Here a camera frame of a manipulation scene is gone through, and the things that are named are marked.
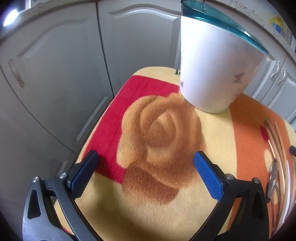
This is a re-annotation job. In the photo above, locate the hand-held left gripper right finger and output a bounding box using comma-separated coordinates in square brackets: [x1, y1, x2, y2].
[188, 151, 270, 241]

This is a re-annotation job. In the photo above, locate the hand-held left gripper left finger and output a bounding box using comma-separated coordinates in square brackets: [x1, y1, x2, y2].
[23, 150, 99, 241]

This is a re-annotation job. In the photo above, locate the light wooden chopstick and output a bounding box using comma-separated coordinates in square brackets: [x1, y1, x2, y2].
[268, 138, 286, 186]

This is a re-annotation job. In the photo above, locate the brown wooden chopstick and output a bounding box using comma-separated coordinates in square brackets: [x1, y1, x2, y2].
[264, 117, 286, 186]

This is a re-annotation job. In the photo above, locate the metal spoon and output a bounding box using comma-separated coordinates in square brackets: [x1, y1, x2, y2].
[267, 159, 279, 203]

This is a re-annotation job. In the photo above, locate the white utensil holder teal rim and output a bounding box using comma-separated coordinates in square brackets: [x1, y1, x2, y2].
[180, 0, 270, 114]

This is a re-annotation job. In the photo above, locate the floral fleece blanket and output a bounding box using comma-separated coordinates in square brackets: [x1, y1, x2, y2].
[54, 67, 296, 241]

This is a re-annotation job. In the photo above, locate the yellow cooking oil bottle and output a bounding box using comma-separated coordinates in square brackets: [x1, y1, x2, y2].
[270, 16, 286, 36]

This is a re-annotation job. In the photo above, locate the metal cabinet door handle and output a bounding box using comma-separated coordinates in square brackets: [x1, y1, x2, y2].
[8, 59, 25, 88]
[277, 69, 287, 85]
[270, 61, 281, 80]

